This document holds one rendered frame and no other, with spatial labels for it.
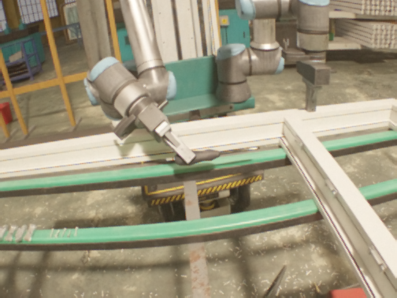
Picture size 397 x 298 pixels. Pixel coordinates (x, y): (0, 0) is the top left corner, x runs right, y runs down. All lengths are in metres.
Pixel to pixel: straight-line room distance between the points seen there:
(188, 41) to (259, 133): 0.88
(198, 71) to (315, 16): 0.92
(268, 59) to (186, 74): 0.44
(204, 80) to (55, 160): 0.95
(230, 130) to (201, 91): 0.80
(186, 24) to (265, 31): 0.43
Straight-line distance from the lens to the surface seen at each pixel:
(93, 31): 1.20
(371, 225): 0.53
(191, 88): 1.57
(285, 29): 4.33
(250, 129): 0.82
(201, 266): 0.58
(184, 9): 1.56
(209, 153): 0.68
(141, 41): 0.91
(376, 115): 1.01
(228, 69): 1.43
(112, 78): 0.73
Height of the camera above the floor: 1.30
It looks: 30 degrees down
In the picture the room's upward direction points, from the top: 7 degrees counter-clockwise
